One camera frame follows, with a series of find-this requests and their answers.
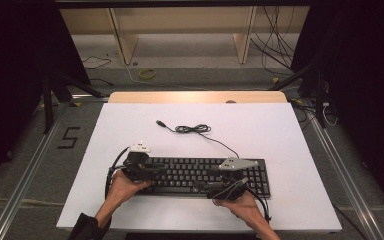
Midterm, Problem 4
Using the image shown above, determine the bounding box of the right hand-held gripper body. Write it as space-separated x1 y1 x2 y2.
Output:
209 157 260 202

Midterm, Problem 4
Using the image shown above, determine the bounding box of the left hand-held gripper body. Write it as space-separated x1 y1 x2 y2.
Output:
121 141 154 183

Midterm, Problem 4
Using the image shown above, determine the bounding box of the black computer keyboard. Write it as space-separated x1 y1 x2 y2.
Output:
135 157 272 200

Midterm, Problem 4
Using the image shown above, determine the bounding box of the person's left hand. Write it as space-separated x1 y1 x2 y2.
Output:
107 170 153 205

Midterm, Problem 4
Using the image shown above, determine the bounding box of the person's right hand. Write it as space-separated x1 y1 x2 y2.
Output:
214 190 266 225

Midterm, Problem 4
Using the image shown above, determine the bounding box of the light wooden table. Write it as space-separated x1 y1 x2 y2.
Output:
108 90 288 104

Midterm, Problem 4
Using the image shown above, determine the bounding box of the person's dark sleeve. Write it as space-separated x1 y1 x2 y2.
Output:
68 213 113 240

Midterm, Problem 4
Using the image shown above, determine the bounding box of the yellow tape roll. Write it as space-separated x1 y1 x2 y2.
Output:
138 68 158 80

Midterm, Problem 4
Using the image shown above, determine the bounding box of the black metal stand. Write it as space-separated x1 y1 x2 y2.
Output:
268 59 328 129
41 71 104 134

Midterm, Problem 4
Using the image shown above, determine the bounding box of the light wooden shelf unit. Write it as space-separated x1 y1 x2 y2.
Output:
59 5 311 66

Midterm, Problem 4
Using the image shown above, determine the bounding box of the black curtain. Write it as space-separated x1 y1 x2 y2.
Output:
291 0 384 221
0 0 91 188

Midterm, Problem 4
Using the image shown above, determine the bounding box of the black overhead beam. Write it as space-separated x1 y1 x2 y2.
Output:
54 0 314 8

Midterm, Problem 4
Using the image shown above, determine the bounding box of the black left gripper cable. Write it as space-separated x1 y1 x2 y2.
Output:
104 146 131 199

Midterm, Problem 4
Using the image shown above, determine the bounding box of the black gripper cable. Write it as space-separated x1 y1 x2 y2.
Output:
244 186 273 224
104 146 131 199

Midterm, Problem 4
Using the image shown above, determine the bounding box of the black keyboard cable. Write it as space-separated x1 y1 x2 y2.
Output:
155 119 240 160

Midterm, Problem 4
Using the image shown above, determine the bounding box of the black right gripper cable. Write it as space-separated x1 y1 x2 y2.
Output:
244 186 273 224

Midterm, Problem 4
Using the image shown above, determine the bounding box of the white floor cable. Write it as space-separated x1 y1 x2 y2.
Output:
123 63 274 92

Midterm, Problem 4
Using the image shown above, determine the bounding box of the aluminium floor rail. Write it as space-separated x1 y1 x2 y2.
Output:
0 94 110 240
304 99 384 240

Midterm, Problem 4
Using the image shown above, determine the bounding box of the thin black floor cable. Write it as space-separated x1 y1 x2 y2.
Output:
81 54 114 87

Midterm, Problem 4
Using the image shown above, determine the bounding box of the bundle of black floor cables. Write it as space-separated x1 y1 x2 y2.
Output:
249 5 301 78

